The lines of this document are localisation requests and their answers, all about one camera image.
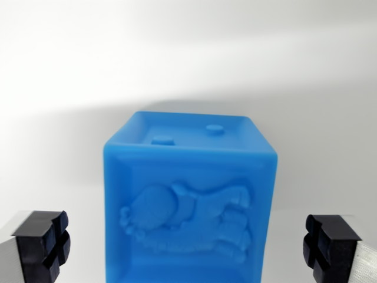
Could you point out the black-tipped silver gripper left finger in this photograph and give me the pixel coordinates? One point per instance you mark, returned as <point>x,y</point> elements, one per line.
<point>32,250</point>

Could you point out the black-tipped silver gripper right finger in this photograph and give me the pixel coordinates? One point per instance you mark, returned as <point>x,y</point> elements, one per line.
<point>338,253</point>

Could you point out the blue embossed cube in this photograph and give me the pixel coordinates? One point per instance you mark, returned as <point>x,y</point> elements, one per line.
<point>188,165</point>

